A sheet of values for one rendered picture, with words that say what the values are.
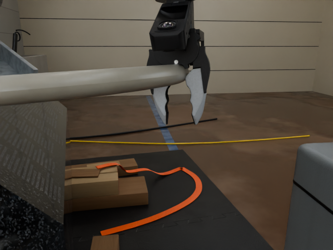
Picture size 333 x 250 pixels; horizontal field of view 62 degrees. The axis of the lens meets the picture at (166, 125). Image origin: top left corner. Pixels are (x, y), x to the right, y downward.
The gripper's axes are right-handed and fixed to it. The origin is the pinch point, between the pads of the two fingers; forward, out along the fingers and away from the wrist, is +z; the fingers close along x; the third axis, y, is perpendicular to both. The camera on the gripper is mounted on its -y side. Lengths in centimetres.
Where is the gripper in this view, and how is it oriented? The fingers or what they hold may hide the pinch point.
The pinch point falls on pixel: (179, 117)
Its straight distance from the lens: 46.5
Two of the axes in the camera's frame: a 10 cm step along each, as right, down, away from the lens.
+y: 2.4, -2.3, 9.4
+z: 0.5, 9.7, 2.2
